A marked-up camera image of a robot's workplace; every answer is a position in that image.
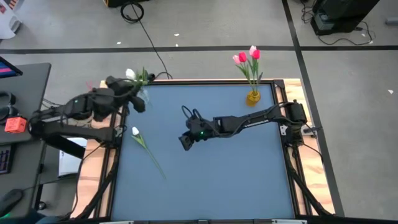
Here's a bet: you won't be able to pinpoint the white artificial tulip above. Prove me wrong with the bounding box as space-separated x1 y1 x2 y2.
125 66 150 94
131 126 167 180

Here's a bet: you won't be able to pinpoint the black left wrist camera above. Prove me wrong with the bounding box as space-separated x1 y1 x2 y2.
131 96 147 114

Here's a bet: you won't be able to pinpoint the black equipment case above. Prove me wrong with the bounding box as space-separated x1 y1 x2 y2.
310 0 381 36

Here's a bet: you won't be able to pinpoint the yellow glass vase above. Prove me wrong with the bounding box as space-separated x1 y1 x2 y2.
246 90 262 108

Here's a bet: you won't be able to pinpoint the black floor equipment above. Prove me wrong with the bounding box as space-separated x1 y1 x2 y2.
103 0 150 9

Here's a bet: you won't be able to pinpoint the thin black floor cable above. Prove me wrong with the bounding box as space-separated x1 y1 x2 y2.
300 0 374 46

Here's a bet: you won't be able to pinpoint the black computer mouse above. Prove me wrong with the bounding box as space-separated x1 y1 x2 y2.
0 189 24 216

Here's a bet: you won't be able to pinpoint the thick black cable conduit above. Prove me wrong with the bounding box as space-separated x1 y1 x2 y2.
75 146 121 220
285 146 332 217

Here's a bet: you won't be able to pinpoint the pink artificial tulip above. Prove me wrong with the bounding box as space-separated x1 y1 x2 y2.
232 54 256 94
248 45 259 94

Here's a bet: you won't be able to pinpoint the white paper box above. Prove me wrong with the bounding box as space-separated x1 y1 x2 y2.
58 136 88 179

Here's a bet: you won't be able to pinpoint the black desk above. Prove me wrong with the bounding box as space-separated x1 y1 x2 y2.
0 138 48 218
0 62 52 146

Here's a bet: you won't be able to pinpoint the clear glass vase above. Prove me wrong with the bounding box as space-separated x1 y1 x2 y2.
138 88 154 105

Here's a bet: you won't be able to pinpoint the computer monitor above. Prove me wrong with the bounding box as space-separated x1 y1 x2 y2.
0 55 24 80

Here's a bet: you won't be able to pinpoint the black headphones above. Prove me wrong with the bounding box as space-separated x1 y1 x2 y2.
0 90 17 126

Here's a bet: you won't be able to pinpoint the orange box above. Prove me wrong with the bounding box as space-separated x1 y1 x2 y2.
4 116 28 135

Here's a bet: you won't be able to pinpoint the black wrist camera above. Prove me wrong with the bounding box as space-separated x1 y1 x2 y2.
131 96 147 114
178 134 195 152

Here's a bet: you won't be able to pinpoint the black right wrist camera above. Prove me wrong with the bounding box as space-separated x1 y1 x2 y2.
178 134 195 152

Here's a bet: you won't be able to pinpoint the coiled black cable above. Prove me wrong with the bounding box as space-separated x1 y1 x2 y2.
119 1 174 80

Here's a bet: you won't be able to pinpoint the black keyboard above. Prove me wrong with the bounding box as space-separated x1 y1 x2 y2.
0 144 14 175

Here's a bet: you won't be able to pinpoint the red artificial tulip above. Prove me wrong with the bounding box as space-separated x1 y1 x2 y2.
238 52 256 94
251 49 264 94

